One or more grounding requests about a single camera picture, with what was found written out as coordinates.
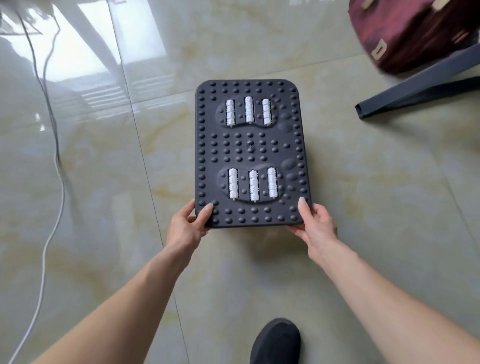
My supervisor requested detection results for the white cable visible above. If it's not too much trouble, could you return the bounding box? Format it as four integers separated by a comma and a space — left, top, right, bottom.
0, 7, 66, 364

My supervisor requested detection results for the dark red bag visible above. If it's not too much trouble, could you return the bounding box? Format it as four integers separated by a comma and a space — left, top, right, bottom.
347, 0, 480, 76

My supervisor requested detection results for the person's right forearm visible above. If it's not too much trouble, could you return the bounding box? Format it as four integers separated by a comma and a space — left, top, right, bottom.
307, 237, 480, 364

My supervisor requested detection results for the person's right hand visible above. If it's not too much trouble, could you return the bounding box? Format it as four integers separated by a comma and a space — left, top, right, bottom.
288, 196, 339, 251

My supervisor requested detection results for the black foot massage board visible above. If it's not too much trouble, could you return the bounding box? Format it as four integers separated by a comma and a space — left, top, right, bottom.
194, 79, 313, 229

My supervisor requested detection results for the person's left hand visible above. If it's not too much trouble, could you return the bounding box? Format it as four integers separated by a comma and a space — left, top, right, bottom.
166, 199, 215, 251

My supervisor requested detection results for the person's left forearm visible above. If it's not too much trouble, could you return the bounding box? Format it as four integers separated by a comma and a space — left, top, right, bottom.
30, 240, 196, 364

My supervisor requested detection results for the dark metal table leg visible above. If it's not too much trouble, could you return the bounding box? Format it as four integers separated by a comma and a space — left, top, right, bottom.
355, 43, 480, 120

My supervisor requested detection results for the black shoe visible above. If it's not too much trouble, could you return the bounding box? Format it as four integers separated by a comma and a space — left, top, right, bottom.
249, 318, 302, 364

